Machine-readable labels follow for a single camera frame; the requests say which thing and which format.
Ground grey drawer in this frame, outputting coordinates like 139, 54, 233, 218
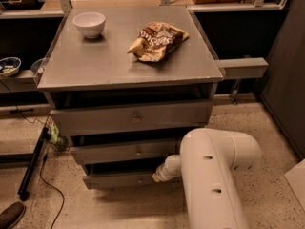
51, 92, 213, 136
71, 127, 193, 165
83, 157, 181, 189

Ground grey side shelf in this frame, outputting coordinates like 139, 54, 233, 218
216, 57, 268, 80
0, 70, 37, 94

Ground white ceramic bowl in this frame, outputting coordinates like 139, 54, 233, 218
72, 12, 106, 38

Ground dark shoe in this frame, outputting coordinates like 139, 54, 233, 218
0, 201, 26, 229

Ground black pole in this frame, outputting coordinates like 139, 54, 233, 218
18, 127, 49, 201

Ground brown chip bag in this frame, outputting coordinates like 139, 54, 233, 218
128, 22, 189, 62

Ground grey side shelf left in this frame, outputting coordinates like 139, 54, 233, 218
0, 70, 37, 94

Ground grey side shelf right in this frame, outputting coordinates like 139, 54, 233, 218
216, 57, 268, 80

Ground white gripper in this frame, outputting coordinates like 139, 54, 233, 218
152, 164, 174, 182

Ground small patterned bowl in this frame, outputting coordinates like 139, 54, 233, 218
0, 57, 21, 77

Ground black floor cable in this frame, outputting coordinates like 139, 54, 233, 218
0, 79, 66, 229

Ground grey top drawer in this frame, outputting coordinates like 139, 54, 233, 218
51, 92, 213, 136

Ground green packet in basket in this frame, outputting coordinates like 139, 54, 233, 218
49, 123, 61, 145

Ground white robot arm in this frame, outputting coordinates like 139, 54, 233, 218
152, 128, 261, 229

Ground grey bottom drawer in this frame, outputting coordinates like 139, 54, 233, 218
83, 157, 181, 189

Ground clear glass cup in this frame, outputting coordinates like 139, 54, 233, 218
30, 58, 49, 74

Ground grey drawer cabinet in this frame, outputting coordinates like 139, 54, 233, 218
36, 5, 225, 177

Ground grey middle drawer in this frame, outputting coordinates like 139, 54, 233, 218
71, 127, 193, 165

